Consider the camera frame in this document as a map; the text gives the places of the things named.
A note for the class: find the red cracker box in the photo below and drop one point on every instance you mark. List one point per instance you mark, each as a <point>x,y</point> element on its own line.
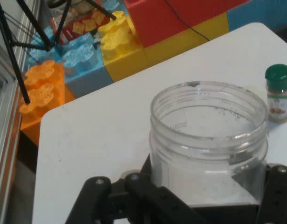
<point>73,32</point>

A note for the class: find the giant red toy brick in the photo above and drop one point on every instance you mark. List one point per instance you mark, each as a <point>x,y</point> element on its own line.
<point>157,18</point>

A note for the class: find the beige plastic jar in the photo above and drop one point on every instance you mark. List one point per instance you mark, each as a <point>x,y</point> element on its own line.
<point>81,5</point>

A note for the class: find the giant orange toy brick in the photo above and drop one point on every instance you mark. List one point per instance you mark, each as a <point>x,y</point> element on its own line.
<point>41,93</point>

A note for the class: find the black tripod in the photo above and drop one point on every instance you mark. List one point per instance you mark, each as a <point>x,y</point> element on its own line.
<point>13,58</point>

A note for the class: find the spice bottle with green cap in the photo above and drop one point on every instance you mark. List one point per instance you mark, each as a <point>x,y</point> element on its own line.
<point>278,105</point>

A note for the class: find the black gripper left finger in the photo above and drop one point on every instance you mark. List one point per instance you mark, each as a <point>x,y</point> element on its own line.
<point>134,200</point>

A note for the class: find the clear jar with black lid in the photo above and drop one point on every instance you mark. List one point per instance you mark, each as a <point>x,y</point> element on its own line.
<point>56,4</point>

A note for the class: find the tall clear plastic jar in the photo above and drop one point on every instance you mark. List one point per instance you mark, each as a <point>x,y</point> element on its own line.
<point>180,151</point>

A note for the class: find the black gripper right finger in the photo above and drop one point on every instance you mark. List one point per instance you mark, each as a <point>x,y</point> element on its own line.
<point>278,198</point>

